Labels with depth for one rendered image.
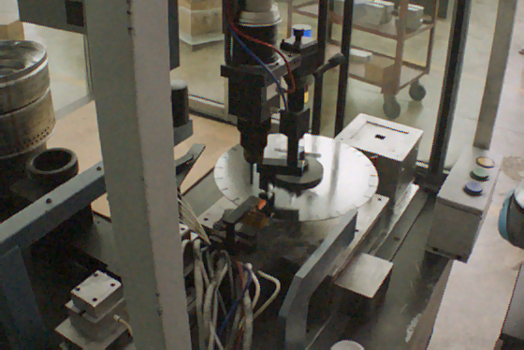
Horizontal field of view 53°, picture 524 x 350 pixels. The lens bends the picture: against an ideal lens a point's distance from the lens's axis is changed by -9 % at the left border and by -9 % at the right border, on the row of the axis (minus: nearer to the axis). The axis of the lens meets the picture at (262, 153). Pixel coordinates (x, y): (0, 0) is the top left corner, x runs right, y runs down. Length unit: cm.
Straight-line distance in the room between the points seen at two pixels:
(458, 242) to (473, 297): 110
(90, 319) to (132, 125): 66
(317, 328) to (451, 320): 122
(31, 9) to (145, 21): 90
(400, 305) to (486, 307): 120
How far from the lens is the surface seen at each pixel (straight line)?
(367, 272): 112
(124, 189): 38
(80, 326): 102
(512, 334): 118
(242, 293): 92
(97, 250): 117
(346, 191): 110
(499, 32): 137
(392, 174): 136
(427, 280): 124
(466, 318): 227
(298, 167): 104
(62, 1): 113
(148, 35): 33
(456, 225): 126
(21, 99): 136
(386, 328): 112
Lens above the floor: 155
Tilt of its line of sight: 30 degrees down
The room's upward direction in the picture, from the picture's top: 1 degrees clockwise
